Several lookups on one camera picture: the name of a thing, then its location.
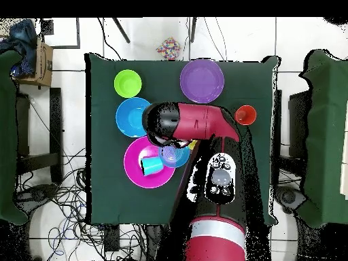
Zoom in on small blue patterned bowl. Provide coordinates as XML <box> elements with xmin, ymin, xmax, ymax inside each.
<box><xmin>158</xmin><ymin>144</ymin><xmax>191</xmax><ymax>169</ymax></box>

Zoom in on blue cup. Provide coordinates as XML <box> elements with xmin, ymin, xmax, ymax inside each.
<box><xmin>140</xmin><ymin>155</ymin><xmax>164</xmax><ymax>177</ymax></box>

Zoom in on pink bowl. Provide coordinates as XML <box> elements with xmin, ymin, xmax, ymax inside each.
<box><xmin>123</xmin><ymin>135</ymin><xmax>177</xmax><ymax>190</ymax></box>

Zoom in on large blue bowl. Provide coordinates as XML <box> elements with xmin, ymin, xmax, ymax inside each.
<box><xmin>115</xmin><ymin>97</ymin><xmax>152</xmax><ymax>138</ymax></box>

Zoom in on purple bowl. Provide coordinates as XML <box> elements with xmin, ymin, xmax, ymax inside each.
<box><xmin>179</xmin><ymin>58</ymin><xmax>226</xmax><ymax>105</ymax></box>

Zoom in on green bowl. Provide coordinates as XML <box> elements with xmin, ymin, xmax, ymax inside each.
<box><xmin>114</xmin><ymin>69</ymin><xmax>143</xmax><ymax>99</ymax></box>

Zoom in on orange cup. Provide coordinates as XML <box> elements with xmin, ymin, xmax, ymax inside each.
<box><xmin>234</xmin><ymin>105</ymin><xmax>257</xmax><ymax>126</ymax></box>

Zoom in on dark green table cloth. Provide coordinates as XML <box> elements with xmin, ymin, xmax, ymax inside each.
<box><xmin>85</xmin><ymin>52</ymin><xmax>281</xmax><ymax>226</ymax></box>

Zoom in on colourful patterned box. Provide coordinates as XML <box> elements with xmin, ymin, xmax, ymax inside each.
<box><xmin>156</xmin><ymin>37</ymin><xmax>182</xmax><ymax>61</ymax></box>

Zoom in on black tripod leg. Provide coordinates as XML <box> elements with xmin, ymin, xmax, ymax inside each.
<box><xmin>189</xmin><ymin>17</ymin><xmax>198</xmax><ymax>44</ymax></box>
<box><xmin>111</xmin><ymin>17</ymin><xmax>131</xmax><ymax>44</ymax></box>

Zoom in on cardboard box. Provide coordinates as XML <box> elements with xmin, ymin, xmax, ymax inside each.
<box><xmin>16</xmin><ymin>36</ymin><xmax>54</xmax><ymax>88</ymax></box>

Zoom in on green cloth side table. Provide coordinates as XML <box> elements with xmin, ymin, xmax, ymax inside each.
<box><xmin>0</xmin><ymin>50</ymin><xmax>29</xmax><ymax>226</ymax></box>
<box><xmin>297</xmin><ymin>49</ymin><xmax>348</xmax><ymax>229</ymax></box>

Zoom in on blue cloth bundle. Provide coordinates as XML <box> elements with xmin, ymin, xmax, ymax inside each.
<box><xmin>0</xmin><ymin>18</ymin><xmax>38</xmax><ymax>77</ymax></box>

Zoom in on black floor cable tangle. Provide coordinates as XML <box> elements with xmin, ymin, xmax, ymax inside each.
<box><xmin>16</xmin><ymin>146</ymin><xmax>147</xmax><ymax>261</ymax></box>

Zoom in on black stool frame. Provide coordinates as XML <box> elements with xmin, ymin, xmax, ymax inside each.
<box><xmin>15</xmin><ymin>87</ymin><xmax>64</xmax><ymax>184</ymax></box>

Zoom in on black pedestal leg with caster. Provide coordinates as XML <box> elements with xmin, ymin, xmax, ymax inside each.
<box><xmin>273</xmin><ymin>184</ymin><xmax>308</xmax><ymax>214</ymax></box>
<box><xmin>14</xmin><ymin>183</ymin><xmax>59</xmax><ymax>209</ymax></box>

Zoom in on black floor frame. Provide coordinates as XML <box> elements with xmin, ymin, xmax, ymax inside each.
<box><xmin>39</xmin><ymin>17</ymin><xmax>82</xmax><ymax>50</ymax></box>

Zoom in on blue cable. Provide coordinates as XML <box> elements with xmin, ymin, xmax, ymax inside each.
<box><xmin>48</xmin><ymin>201</ymin><xmax>88</xmax><ymax>258</ymax></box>

